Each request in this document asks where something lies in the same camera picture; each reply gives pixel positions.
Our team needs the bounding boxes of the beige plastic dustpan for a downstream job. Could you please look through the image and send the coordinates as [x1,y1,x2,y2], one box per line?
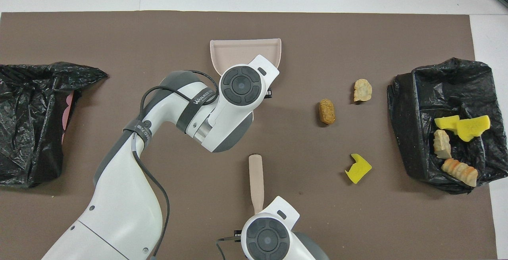
[210,39,282,76]

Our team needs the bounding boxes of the beige brush black bristles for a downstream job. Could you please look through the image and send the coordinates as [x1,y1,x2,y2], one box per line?
[248,154,264,215]

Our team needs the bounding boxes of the brown bread roll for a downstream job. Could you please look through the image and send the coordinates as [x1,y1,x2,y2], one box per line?
[319,99,336,125]

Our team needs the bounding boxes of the pale yellow sponge piece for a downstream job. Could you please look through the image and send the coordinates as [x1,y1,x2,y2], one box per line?
[354,79,373,102]

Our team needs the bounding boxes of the yellow notched sponge piece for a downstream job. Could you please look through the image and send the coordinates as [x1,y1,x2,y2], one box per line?
[344,154,373,184]

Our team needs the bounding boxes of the small green yellow sponge piece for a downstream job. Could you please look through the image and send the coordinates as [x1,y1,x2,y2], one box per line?
[434,115,461,131]

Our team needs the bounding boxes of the pale beige sponge piece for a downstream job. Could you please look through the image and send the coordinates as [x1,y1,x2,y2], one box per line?
[433,129,452,160]

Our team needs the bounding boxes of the large green yellow sponge piece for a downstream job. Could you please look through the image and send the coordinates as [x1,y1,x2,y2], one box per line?
[456,115,491,143]

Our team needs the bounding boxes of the orange striped bread piece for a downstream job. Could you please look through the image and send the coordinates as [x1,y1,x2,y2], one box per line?
[441,158,479,187]

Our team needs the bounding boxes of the black bag lined trash bin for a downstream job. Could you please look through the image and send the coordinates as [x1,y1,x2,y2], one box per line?
[387,58,508,195]

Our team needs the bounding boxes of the black bagged pink trash bin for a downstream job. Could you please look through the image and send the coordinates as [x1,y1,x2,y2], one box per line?
[0,62,108,189]

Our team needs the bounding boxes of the brown table mat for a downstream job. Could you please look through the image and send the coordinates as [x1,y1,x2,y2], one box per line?
[0,11,498,260]

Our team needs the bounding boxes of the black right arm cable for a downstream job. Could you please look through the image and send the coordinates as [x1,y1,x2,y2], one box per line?
[216,234,242,260]

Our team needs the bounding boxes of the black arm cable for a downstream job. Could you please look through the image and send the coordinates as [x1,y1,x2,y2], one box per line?
[216,234,242,260]
[132,69,221,260]

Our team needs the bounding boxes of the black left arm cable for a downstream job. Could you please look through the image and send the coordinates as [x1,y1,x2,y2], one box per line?
[132,69,221,260]

